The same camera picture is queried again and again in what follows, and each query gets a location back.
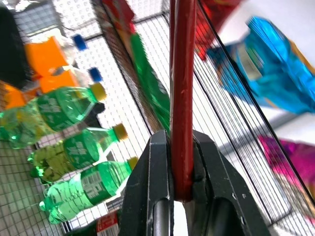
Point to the large black rounded object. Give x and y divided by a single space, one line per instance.
9 49

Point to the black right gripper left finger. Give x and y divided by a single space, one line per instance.
145 186

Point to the red and green snack bag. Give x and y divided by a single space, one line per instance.
150 81

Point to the green plastic soda bottle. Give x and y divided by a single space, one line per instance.
78 150
56 110
93 184

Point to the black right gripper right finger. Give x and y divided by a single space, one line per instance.
216 186

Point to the blue snack bag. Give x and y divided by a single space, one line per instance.
270 68

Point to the magenta snack bag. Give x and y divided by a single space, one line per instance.
295 159

